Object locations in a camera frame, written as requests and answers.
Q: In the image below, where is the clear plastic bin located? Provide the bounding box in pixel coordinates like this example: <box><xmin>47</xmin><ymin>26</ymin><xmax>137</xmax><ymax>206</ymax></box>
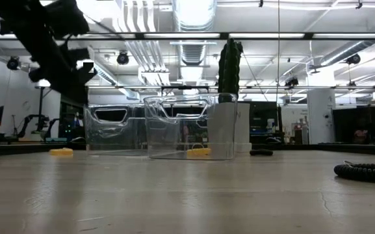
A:
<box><xmin>83</xmin><ymin>103</ymin><xmax>149</xmax><ymax>156</ymax></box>
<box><xmin>144</xmin><ymin>93</ymin><xmax>239</xmax><ymax>161</ymax></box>

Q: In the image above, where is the small black coil keychain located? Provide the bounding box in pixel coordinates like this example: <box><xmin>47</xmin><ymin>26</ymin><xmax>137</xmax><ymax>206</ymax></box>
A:
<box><xmin>250</xmin><ymin>149</ymin><xmax>274</xmax><ymax>157</ymax></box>

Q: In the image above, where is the thin hanging cable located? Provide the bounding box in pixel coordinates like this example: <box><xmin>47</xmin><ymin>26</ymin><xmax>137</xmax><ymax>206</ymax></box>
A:
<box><xmin>276</xmin><ymin>0</ymin><xmax>281</xmax><ymax>105</ymax></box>

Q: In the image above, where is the green cactus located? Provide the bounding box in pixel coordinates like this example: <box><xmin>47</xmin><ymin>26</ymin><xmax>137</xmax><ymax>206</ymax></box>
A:
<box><xmin>218</xmin><ymin>38</ymin><xmax>244</xmax><ymax>104</ymax></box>

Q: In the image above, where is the large black coil keychain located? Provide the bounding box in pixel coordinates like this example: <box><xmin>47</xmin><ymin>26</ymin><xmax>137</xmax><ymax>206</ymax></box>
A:
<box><xmin>333</xmin><ymin>161</ymin><xmax>375</xmax><ymax>185</ymax></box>

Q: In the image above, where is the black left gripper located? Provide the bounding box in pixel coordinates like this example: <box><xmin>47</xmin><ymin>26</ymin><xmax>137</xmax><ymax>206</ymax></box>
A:
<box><xmin>0</xmin><ymin>0</ymin><xmax>97</xmax><ymax>105</ymax></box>

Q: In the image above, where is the black ceiling spotlight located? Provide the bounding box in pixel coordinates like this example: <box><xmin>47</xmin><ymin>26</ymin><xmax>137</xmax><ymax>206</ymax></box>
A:
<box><xmin>346</xmin><ymin>53</ymin><xmax>361</xmax><ymax>65</ymax></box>
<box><xmin>6</xmin><ymin>55</ymin><xmax>21</xmax><ymax>71</ymax></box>
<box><xmin>116</xmin><ymin>51</ymin><xmax>130</xmax><ymax>66</ymax></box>

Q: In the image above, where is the black overhead frame bar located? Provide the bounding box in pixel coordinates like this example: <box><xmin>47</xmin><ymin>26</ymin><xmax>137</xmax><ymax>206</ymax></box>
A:
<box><xmin>0</xmin><ymin>31</ymin><xmax>375</xmax><ymax>41</ymax></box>

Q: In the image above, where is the white room column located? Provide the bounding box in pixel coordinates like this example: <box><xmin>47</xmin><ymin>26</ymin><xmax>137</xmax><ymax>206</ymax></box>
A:
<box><xmin>306</xmin><ymin>89</ymin><xmax>337</xmax><ymax>145</ymax></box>

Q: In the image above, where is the yellow coil keychain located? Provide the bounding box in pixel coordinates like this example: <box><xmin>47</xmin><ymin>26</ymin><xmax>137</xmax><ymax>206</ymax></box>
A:
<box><xmin>49</xmin><ymin>148</ymin><xmax>74</xmax><ymax>157</ymax></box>
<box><xmin>186</xmin><ymin>142</ymin><xmax>213</xmax><ymax>159</ymax></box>

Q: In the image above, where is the white angular plant pot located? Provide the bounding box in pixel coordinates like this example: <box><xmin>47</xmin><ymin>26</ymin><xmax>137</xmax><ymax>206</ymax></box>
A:
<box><xmin>206</xmin><ymin>102</ymin><xmax>252</xmax><ymax>153</ymax></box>

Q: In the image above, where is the person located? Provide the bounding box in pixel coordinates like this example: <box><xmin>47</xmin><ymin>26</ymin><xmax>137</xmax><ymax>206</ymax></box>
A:
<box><xmin>352</xmin><ymin>128</ymin><xmax>369</xmax><ymax>145</ymax></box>

